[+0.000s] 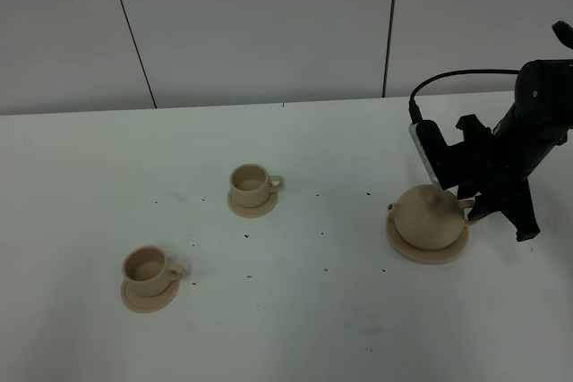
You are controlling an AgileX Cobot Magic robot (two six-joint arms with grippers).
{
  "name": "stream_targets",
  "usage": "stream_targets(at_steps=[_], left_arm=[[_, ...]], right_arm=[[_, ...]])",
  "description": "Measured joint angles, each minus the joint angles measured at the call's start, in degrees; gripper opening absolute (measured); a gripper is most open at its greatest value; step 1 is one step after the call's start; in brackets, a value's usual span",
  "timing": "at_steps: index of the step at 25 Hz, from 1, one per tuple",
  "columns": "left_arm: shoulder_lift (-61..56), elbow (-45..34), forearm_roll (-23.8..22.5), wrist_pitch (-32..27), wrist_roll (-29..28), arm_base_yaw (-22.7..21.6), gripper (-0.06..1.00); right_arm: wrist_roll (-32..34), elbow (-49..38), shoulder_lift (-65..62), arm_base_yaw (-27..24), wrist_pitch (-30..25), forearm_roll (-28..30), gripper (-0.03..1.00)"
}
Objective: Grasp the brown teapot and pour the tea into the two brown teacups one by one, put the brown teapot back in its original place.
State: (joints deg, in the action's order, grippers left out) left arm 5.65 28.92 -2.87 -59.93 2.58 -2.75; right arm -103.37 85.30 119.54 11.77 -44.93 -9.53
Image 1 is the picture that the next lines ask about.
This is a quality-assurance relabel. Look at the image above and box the tan teacup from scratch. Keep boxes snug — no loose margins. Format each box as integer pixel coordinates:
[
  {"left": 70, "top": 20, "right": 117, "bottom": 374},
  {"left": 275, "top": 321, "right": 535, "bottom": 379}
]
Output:
[
  {"left": 229, "top": 164, "right": 284, "bottom": 208},
  {"left": 122, "top": 246, "right": 187, "bottom": 297}
]

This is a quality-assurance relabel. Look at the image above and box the tan ceramic teapot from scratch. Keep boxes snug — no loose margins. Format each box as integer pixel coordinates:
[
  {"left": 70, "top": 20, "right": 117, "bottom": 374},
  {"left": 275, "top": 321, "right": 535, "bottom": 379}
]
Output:
[{"left": 389, "top": 184, "right": 475, "bottom": 251}]

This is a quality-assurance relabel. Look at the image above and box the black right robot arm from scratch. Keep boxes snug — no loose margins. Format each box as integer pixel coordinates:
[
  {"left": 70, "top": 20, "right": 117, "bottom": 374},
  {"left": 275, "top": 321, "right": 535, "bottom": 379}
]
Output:
[{"left": 458, "top": 60, "right": 572, "bottom": 242}]

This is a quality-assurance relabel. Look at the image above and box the tan teapot saucer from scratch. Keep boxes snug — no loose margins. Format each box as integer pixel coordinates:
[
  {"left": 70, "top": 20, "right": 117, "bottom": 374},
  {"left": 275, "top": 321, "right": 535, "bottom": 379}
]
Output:
[{"left": 386, "top": 216, "right": 469, "bottom": 265}]

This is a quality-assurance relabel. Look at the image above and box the far tan teacup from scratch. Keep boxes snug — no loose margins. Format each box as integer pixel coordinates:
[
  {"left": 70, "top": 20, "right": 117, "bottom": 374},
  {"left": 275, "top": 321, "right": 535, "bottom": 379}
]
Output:
[{"left": 229, "top": 164, "right": 284, "bottom": 208}]

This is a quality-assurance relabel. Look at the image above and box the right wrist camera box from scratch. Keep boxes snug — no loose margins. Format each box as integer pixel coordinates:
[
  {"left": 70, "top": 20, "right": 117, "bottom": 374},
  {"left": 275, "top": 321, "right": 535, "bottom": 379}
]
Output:
[{"left": 409, "top": 120, "right": 466, "bottom": 190}]

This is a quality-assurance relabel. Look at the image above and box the near tan cup saucer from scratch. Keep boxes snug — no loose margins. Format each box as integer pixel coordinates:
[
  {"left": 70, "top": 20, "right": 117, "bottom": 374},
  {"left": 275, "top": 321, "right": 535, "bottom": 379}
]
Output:
[{"left": 121, "top": 281, "right": 180, "bottom": 314}]

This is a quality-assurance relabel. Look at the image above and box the tan cup saucer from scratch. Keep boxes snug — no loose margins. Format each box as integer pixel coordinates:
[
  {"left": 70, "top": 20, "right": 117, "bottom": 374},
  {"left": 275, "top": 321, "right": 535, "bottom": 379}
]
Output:
[
  {"left": 121, "top": 281, "right": 180, "bottom": 314},
  {"left": 227, "top": 191, "right": 278, "bottom": 218}
]

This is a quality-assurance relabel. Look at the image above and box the far tan cup saucer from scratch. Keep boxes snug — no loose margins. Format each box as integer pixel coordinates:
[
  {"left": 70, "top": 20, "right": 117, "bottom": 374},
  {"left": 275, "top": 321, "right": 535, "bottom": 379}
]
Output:
[{"left": 227, "top": 191, "right": 278, "bottom": 218}]

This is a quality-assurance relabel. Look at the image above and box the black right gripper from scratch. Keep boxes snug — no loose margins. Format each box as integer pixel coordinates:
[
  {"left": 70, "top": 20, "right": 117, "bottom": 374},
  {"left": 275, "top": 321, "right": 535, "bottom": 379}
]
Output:
[{"left": 457, "top": 114, "right": 544, "bottom": 242}]

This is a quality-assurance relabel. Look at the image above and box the near tan teacup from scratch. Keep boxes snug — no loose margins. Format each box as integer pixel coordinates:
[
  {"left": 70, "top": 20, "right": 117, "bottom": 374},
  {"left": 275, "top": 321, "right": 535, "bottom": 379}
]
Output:
[{"left": 122, "top": 246, "right": 187, "bottom": 297}]

